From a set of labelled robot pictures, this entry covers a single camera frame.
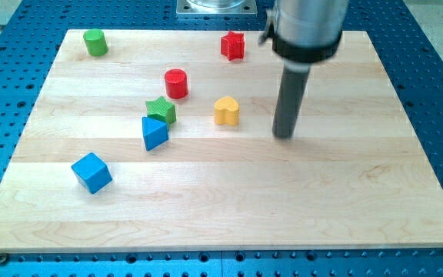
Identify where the light wooden board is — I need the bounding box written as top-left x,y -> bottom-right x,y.
0,29 -> 443,253

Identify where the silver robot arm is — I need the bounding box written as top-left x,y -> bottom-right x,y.
258,0 -> 349,139

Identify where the blue wooden cube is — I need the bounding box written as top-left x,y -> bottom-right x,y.
71,152 -> 113,194

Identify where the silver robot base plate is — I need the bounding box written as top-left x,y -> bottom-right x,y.
176,0 -> 258,16

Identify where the blue perforated metal plate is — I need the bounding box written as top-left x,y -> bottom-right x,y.
0,0 -> 443,276

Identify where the red star wooden block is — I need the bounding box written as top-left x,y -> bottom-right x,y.
220,31 -> 245,61

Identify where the green wooden cylinder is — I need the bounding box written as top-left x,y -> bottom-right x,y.
82,28 -> 108,57

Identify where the yellow heart wooden block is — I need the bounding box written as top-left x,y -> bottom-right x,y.
214,96 -> 239,126

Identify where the blue triangular wooden block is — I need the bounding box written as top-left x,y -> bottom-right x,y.
142,117 -> 169,151

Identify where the red wooden cylinder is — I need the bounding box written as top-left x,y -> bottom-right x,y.
164,68 -> 188,99

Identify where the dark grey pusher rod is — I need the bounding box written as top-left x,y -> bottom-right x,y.
272,67 -> 310,139

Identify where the green star wooden block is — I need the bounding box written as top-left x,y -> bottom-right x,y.
145,96 -> 177,126

